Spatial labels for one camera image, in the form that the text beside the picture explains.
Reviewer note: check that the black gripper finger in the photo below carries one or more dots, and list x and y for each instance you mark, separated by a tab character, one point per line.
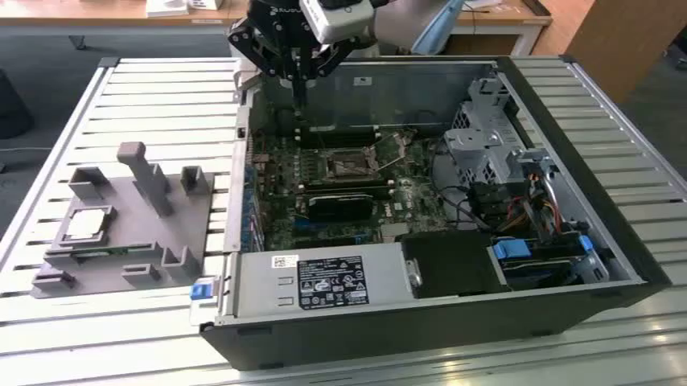
263	56
330	60

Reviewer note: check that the silver CPU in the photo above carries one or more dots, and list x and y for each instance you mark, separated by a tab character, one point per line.
86	223

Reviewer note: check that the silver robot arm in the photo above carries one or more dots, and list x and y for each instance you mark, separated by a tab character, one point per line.
433	28

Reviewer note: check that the CPU socket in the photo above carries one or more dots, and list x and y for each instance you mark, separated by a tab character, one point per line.
349	165

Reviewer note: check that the white barcode sticker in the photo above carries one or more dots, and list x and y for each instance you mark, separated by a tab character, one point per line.
362	80

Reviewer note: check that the black RAM slot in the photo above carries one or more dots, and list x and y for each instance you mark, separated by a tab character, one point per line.
338	140
343	192
343	185

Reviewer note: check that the white box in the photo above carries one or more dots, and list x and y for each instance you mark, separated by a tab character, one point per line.
166	9

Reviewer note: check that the wooden desk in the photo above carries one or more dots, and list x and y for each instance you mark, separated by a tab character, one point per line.
81	16

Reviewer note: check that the silver drive cage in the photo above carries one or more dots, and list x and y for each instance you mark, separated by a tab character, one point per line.
483	149

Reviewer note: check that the black graphics card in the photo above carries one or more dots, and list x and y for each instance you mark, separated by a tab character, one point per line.
338	207

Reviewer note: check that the green motherboard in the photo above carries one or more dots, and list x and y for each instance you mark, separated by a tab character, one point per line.
419	201

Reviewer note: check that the silver chipset heatsink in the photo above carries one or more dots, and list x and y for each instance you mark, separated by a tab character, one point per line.
394	230

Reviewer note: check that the grey parts rack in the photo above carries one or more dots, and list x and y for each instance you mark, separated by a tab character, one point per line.
134	225

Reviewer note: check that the wooden cabinet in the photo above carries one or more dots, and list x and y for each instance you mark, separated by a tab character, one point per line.
617	40

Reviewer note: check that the black plastic bay cover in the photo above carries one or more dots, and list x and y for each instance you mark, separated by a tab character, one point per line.
446	265

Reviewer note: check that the green RAM stick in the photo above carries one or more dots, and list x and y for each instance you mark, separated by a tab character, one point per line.
115	252

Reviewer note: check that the silver power supply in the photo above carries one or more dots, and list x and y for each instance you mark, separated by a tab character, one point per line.
258	281

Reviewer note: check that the hard disk in blue carrier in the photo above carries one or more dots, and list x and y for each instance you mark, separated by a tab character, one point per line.
510	250

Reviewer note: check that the blue case latch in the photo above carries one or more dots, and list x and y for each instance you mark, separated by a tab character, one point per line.
202	290

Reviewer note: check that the black PC case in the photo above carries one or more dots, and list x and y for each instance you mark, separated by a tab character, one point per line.
375	337

